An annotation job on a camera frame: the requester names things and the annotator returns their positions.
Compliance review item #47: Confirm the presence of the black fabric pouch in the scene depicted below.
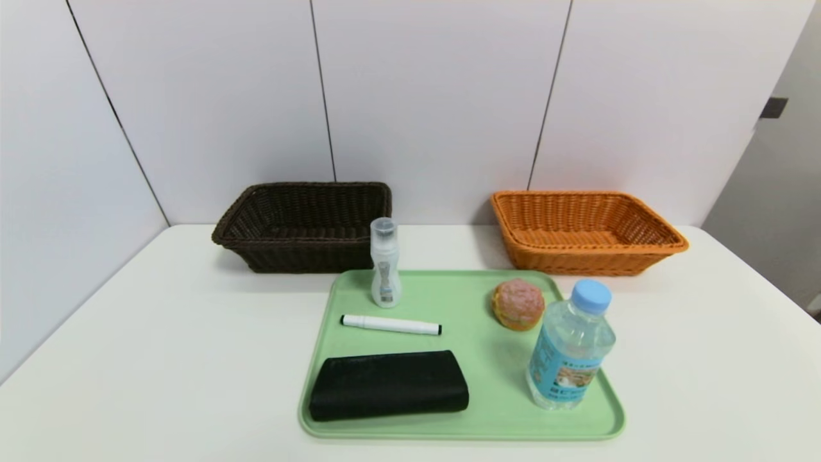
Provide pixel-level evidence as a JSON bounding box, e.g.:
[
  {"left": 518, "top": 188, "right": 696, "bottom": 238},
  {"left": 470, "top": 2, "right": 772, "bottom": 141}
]
[{"left": 309, "top": 350, "right": 470, "bottom": 422}]

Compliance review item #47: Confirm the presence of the clear water bottle blue cap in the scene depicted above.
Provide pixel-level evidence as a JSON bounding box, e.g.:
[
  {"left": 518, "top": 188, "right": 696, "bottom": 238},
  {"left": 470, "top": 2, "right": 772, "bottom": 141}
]
[{"left": 527, "top": 279, "right": 616, "bottom": 411}]

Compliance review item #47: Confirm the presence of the small white spray bottle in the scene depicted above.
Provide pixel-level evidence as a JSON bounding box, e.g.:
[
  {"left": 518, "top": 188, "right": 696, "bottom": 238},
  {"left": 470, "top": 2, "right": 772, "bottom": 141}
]
[{"left": 370, "top": 218, "right": 403, "bottom": 309}]

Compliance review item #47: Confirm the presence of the light green plastic tray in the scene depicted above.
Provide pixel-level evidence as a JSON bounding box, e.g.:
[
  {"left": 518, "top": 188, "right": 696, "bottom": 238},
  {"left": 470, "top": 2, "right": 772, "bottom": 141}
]
[{"left": 298, "top": 269, "right": 626, "bottom": 441}]

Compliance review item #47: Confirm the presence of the white marker with black cap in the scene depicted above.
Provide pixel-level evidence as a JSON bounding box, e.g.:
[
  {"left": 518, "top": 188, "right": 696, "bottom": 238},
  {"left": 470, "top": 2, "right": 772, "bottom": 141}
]
[{"left": 340, "top": 314, "right": 443, "bottom": 336}]

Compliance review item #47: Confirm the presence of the orange wicker basket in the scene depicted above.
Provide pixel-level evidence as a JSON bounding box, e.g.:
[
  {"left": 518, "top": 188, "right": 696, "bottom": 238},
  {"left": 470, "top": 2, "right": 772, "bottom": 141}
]
[{"left": 491, "top": 190, "right": 690, "bottom": 277}]

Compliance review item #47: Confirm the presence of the pink bread bun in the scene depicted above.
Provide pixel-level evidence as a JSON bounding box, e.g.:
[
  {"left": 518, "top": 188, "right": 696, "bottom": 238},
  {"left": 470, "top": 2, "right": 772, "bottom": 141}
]
[{"left": 491, "top": 278, "right": 546, "bottom": 332}]

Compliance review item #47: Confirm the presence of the dark brown wicker basket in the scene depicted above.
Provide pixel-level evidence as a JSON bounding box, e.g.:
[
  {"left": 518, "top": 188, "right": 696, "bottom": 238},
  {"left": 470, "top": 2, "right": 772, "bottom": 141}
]
[{"left": 212, "top": 182, "right": 393, "bottom": 274}]

